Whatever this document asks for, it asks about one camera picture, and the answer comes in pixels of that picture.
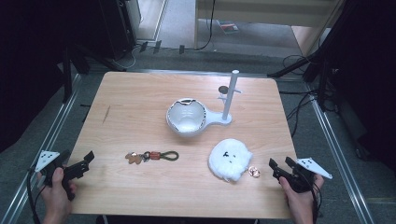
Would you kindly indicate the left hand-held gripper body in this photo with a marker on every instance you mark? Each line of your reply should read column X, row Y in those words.
column 49, row 159

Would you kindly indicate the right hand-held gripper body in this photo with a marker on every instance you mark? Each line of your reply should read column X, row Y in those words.
column 301, row 179

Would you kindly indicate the person's right hand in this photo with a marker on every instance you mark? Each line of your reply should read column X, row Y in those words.
column 299, row 202

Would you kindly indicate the person's left hand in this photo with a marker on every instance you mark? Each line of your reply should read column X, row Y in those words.
column 56, row 196

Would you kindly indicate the white peg stand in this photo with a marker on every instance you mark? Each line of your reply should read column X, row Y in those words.
column 229, row 96

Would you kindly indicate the black tripod stand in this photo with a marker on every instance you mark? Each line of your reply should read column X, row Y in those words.
column 67, row 71
column 320, row 68

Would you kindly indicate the dark round disc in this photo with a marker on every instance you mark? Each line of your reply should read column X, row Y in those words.
column 223, row 90

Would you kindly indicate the white bowl with dark rim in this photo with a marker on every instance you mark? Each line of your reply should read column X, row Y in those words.
column 186, row 117

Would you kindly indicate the black cabinet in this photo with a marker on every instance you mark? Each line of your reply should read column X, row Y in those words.
column 116, row 25

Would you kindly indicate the red and white booklet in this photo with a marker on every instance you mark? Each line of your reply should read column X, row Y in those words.
column 229, row 26

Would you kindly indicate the light wooden furniture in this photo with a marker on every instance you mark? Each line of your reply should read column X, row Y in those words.
column 267, row 9

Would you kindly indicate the metal floor rail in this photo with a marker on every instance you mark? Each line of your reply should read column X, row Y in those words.
column 37, row 155
column 339, row 155

